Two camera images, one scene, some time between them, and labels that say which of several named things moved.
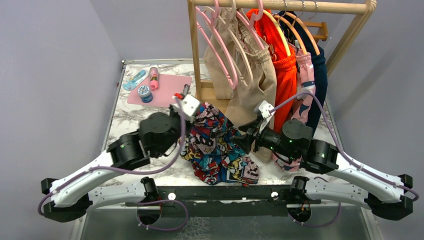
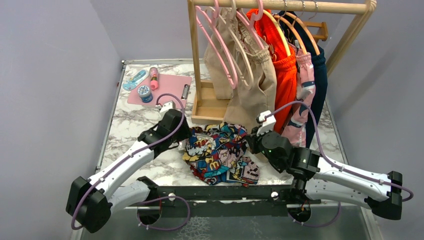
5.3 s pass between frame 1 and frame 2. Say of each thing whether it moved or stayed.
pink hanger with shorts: stayed
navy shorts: stayed
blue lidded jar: stayed
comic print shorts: moved
